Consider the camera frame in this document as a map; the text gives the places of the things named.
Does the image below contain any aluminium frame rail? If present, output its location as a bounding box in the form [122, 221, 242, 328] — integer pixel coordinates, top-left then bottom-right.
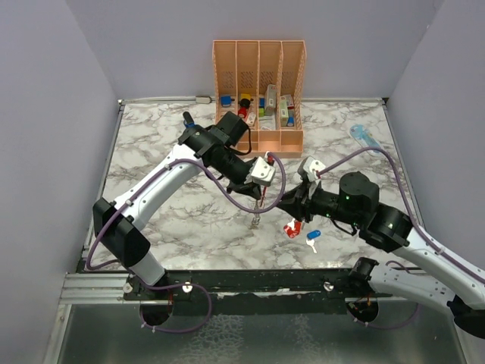
[58, 271, 462, 304]

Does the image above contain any blue key tag with key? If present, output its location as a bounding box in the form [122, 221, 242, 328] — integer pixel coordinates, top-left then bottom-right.
[306, 230, 321, 254]

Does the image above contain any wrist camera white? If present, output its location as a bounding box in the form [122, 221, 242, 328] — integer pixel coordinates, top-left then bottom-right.
[246, 157, 276, 187]
[297, 156, 326, 189]

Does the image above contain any yellow block in organizer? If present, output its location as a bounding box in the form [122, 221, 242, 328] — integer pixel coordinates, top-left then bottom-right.
[239, 93, 252, 101]

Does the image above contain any red key tag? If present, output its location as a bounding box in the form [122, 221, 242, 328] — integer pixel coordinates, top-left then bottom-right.
[283, 220, 302, 239]

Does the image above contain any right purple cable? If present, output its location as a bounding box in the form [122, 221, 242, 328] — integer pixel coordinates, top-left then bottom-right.
[317, 146, 485, 330]

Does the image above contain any blue black stapler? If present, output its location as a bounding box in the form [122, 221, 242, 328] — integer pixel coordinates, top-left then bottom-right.
[183, 111, 196, 128]

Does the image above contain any packaged blue toothbrush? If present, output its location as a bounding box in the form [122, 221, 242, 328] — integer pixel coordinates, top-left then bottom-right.
[349, 124, 383, 157]

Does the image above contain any tall grey box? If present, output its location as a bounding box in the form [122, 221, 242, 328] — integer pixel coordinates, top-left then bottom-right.
[264, 84, 277, 116]

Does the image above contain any white plug on rail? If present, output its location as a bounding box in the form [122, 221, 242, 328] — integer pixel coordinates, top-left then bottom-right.
[195, 96, 212, 105]

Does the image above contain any metal key holder red handle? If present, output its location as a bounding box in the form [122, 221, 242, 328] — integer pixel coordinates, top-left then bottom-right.
[250, 187, 267, 229]

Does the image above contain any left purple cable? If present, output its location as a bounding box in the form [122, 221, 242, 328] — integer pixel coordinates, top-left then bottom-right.
[85, 152, 287, 334]

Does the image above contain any purple cable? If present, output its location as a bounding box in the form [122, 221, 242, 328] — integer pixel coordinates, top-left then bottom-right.
[85, 152, 287, 334]
[317, 146, 485, 330]

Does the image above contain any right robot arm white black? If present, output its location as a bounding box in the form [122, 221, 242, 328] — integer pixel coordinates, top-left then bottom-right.
[277, 172, 484, 338]

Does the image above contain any blue cube in organizer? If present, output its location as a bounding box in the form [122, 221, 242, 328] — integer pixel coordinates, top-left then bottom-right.
[220, 95, 234, 108]

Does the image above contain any peach desk organizer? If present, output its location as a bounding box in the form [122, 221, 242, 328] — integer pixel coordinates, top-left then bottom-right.
[212, 40, 307, 158]

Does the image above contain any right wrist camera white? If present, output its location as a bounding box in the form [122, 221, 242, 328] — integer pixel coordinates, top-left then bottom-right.
[297, 156, 326, 189]

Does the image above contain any white red box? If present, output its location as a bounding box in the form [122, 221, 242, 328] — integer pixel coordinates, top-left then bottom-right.
[280, 94, 295, 127]

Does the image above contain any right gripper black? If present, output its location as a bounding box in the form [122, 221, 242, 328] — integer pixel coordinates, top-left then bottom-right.
[276, 179, 362, 226]

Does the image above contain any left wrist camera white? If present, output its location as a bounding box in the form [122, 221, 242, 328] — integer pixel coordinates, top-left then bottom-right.
[246, 157, 276, 187]

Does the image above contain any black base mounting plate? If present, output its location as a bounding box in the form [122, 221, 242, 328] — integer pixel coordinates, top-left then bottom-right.
[124, 268, 378, 315]

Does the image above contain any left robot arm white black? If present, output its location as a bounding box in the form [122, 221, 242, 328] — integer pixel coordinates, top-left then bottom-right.
[93, 112, 274, 300]

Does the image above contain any black red stamp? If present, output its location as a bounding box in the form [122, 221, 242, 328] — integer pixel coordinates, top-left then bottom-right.
[237, 98, 252, 119]

